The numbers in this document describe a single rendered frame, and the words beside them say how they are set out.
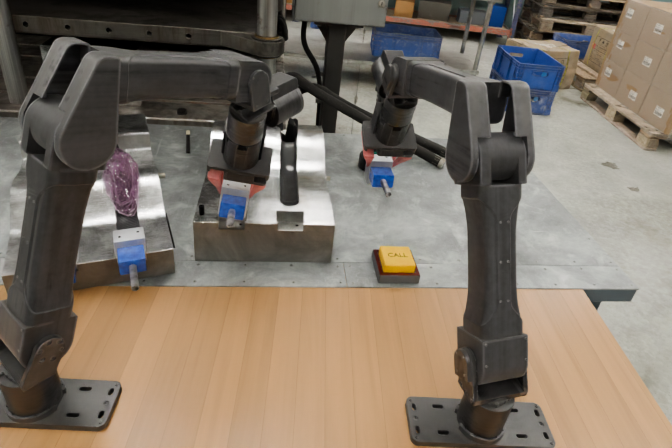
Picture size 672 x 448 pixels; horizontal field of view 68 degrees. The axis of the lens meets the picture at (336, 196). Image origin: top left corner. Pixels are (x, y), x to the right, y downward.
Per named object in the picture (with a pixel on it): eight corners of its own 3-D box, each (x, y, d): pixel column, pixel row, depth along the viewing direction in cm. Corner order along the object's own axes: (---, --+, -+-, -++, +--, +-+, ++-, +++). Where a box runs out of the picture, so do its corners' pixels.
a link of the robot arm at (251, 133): (250, 117, 82) (255, 85, 77) (274, 137, 80) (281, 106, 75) (218, 134, 78) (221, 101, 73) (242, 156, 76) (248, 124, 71)
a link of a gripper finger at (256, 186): (225, 177, 91) (229, 142, 84) (263, 183, 93) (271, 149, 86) (219, 206, 87) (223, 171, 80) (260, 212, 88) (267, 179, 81)
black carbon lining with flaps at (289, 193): (301, 215, 98) (304, 173, 93) (218, 213, 96) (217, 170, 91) (295, 141, 128) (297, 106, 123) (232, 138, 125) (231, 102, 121)
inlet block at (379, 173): (399, 207, 96) (403, 182, 94) (373, 206, 96) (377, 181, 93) (386, 177, 108) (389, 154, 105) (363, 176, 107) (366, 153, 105)
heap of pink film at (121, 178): (146, 214, 95) (142, 179, 91) (40, 228, 88) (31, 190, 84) (136, 155, 115) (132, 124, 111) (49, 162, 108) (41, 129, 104)
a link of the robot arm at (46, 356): (29, 296, 64) (-20, 319, 60) (63, 332, 60) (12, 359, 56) (39, 331, 67) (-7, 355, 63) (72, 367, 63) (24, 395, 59)
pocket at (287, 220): (303, 240, 94) (305, 224, 92) (275, 240, 93) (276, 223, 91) (302, 226, 98) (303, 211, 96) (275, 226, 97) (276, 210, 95)
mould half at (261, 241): (330, 262, 97) (337, 205, 90) (194, 261, 94) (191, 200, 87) (314, 150, 140) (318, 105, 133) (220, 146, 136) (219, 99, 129)
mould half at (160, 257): (175, 273, 90) (171, 223, 85) (9, 302, 80) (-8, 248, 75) (148, 153, 129) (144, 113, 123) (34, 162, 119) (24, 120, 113)
